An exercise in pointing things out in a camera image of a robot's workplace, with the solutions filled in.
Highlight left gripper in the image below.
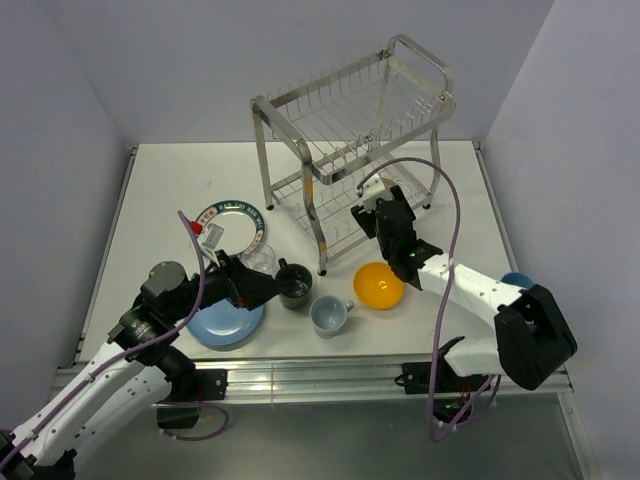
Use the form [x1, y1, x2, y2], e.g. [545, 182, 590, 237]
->
[167, 248, 287, 321]

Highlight dark green mug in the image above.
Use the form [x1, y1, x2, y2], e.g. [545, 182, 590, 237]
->
[276, 258, 313, 310]

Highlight orange bowl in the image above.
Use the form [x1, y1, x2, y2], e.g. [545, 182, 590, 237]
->
[353, 262, 404, 310]

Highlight grey ceramic cup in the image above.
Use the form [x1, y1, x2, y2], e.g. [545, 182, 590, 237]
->
[309, 296, 355, 339]

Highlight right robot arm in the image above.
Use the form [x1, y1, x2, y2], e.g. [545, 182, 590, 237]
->
[351, 181, 578, 390]

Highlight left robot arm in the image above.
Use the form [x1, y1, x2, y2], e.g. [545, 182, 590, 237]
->
[1, 250, 285, 479]

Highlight steel two-tier dish rack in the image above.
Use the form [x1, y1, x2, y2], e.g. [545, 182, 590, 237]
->
[251, 34, 456, 275]

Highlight clear drinking glass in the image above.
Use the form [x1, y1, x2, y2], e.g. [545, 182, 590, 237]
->
[241, 243, 276, 275]

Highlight blue plate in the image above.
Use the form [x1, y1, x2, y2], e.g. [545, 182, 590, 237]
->
[187, 301, 265, 348]

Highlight white plate green rim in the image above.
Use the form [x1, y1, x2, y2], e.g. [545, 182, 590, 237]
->
[194, 200, 266, 257]

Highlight blue plastic cup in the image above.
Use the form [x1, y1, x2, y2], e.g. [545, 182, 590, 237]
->
[500, 271, 535, 290]

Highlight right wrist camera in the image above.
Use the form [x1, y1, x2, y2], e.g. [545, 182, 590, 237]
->
[359, 174, 395, 211]

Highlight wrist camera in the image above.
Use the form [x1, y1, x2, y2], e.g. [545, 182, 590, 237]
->
[359, 174, 395, 211]
[191, 221, 224, 261]

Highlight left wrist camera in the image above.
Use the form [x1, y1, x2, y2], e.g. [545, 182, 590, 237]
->
[191, 221, 224, 261]

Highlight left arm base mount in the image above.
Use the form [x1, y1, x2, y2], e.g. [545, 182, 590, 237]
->
[155, 368, 231, 442]

